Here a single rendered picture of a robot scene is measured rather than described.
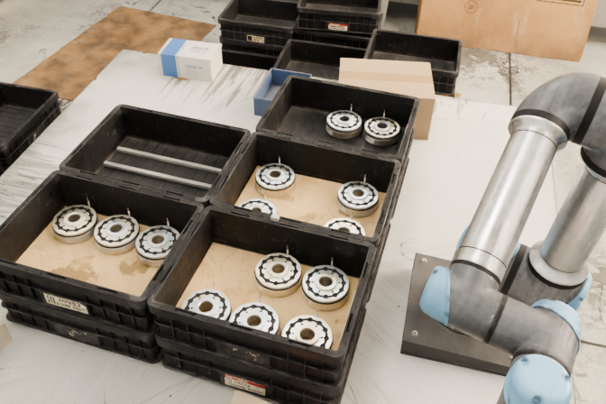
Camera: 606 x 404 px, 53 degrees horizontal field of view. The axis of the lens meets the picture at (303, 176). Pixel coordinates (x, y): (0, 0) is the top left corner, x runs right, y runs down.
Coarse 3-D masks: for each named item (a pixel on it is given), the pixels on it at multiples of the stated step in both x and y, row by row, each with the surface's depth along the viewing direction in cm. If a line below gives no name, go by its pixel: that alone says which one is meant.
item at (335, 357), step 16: (208, 208) 139; (224, 208) 140; (272, 224) 136; (288, 224) 136; (336, 240) 133; (352, 240) 133; (176, 256) 128; (368, 256) 129; (368, 272) 126; (160, 288) 122; (160, 304) 119; (352, 304) 120; (176, 320) 119; (192, 320) 117; (208, 320) 116; (224, 320) 116; (352, 320) 117; (240, 336) 116; (256, 336) 114; (272, 336) 114; (288, 352) 114; (304, 352) 112; (320, 352) 112; (336, 352) 112
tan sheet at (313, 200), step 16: (304, 176) 164; (256, 192) 159; (304, 192) 159; (320, 192) 159; (336, 192) 159; (288, 208) 154; (304, 208) 154; (320, 208) 155; (336, 208) 155; (320, 224) 150; (368, 224) 151
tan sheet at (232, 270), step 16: (208, 256) 142; (224, 256) 142; (240, 256) 142; (256, 256) 142; (208, 272) 138; (224, 272) 138; (240, 272) 138; (304, 272) 139; (192, 288) 135; (208, 288) 135; (224, 288) 135; (240, 288) 135; (256, 288) 135; (352, 288) 136; (240, 304) 132; (272, 304) 132; (288, 304) 132; (304, 304) 132; (288, 320) 129; (336, 320) 129; (336, 336) 126
